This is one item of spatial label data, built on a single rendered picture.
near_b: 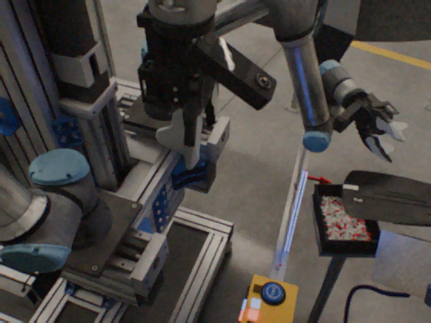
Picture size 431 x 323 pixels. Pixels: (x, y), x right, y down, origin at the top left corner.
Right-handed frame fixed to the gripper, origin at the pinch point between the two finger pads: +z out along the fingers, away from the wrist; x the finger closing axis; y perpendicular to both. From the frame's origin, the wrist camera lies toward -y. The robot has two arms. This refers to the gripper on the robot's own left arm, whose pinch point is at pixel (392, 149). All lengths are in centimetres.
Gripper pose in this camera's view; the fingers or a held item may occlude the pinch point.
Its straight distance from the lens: 110.9
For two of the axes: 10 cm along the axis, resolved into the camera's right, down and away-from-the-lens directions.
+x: -1.2, 6.9, 7.1
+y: 9.3, -1.7, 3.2
